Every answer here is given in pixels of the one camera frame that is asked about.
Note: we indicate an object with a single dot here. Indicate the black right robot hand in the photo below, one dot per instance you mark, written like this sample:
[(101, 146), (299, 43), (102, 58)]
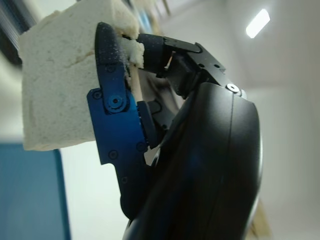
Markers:
[(200, 162)]

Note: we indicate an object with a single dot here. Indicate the white bread slice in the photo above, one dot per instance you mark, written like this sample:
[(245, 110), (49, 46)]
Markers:
[(57, 87)]

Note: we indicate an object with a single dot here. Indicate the rectangular ceiling light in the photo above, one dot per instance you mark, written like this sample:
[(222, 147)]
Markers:
[(258, 23)]

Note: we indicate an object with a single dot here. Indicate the blue panel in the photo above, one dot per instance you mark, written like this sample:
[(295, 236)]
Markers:
[(30, 195)]

